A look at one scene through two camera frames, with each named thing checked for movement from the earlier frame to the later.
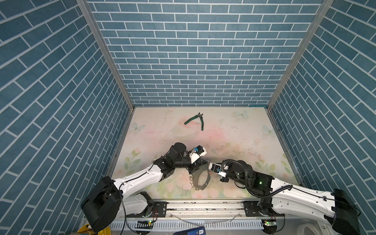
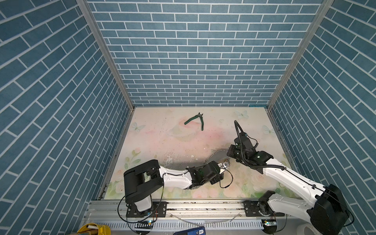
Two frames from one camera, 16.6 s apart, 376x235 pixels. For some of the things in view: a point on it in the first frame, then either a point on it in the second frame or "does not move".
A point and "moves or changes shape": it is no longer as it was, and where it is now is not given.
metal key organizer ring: [194, 178] moves or changes shape
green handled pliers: [199, 115] does not move
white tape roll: [300, 229] does not move
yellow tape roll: [105, 231] does not move
